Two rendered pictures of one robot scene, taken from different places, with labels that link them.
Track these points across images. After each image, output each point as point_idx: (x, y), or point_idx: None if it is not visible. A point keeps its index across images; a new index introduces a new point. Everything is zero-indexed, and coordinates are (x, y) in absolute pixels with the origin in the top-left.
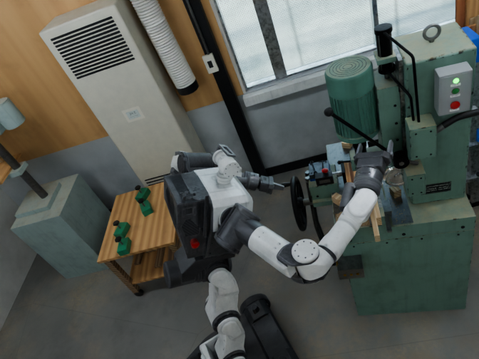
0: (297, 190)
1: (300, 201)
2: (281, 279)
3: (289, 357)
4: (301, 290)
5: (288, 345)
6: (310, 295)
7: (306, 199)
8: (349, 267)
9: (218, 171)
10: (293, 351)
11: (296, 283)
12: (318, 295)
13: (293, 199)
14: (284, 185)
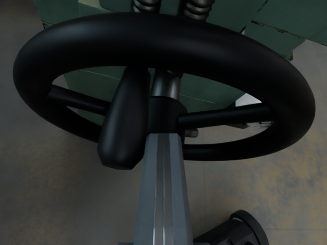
0: (95, 103)
1: (181, 109)
2: (89, 241)
3: (244, 238)
4: (118, 209)
5: (226, 239)
6: (131, 198)
7: (165, 82)
8: (257, 99)
9: None
10: (231, 233)
11: (105, 215)
12: (133, 186)
13: (313, 97)
14: (146, 128)
